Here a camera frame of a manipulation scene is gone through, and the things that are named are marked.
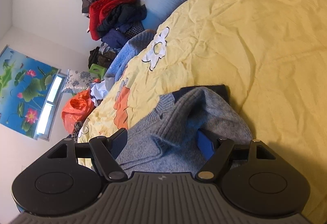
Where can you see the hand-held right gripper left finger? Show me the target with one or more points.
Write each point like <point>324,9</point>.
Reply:
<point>120,143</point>

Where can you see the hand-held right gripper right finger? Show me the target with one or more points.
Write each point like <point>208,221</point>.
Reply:
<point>205,144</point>

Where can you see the grey sweater with navy sleeves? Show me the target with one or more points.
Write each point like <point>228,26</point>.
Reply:
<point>178,121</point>

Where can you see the pile of clothes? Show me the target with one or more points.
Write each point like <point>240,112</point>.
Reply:
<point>112,9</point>

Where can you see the leopard print cloth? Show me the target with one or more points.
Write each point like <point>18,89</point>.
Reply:
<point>77,130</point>

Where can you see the orange plastic bag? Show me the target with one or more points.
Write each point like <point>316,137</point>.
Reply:
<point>76,111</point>

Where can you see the white crumpled paper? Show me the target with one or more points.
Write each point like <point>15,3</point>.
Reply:
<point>98,92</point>

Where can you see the green plastic stool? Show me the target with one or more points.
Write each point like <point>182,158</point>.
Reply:
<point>95,70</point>

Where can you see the floral pillow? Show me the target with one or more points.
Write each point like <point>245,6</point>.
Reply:
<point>74,80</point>

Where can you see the window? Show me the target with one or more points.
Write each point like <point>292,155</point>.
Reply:
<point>51,101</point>

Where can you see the dark brown cloth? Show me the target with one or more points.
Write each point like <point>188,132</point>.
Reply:
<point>95,57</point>

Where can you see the blue knitted blanket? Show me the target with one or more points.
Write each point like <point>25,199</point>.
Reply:
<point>127,52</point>

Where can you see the yellow printed quilt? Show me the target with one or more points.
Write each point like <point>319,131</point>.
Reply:
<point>255,47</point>

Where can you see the lotus flower window blind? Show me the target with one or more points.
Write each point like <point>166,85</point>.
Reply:
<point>23,86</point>

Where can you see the clear plastic bag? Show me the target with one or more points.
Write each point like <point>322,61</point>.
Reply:
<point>163,1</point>

